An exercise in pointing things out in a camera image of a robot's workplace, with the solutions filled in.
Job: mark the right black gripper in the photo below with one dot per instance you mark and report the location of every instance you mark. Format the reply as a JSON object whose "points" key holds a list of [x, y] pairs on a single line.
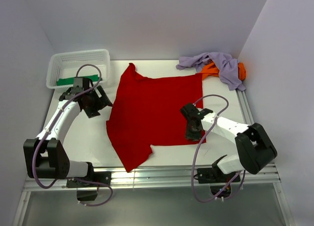
{"points": [[189, 135]]}

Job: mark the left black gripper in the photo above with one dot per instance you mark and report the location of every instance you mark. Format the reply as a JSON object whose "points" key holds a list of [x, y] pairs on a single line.
{"points": [[102, 101]]}

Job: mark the red t-shirt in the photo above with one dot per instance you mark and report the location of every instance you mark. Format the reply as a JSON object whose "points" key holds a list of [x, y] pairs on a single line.
{"points": [[146, 112]]}

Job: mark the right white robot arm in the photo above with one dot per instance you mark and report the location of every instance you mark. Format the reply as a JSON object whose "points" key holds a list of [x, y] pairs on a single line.
{"points": [[254, 149]]}

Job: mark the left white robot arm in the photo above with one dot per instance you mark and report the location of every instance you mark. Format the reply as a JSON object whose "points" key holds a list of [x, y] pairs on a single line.
{"points": [[45, 157]]}

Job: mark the rolled green t-shirt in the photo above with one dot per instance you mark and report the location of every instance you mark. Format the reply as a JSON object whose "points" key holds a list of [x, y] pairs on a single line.
{"points": [[70, 81]]}

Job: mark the white plastic basket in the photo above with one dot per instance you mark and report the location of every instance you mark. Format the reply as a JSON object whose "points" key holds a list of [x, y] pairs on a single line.
{"points": [[65, 65]]}

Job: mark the orange t-shirt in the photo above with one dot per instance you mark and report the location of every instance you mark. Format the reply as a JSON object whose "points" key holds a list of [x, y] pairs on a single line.
{"points": [[211, 70]]}

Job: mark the lavender t-shirt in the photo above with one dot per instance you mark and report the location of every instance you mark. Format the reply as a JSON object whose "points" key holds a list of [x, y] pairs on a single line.
{"points": [[227, 65]]}

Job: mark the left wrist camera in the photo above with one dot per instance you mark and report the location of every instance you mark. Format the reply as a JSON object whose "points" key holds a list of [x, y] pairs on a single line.
{"points": [[81, 84]]}

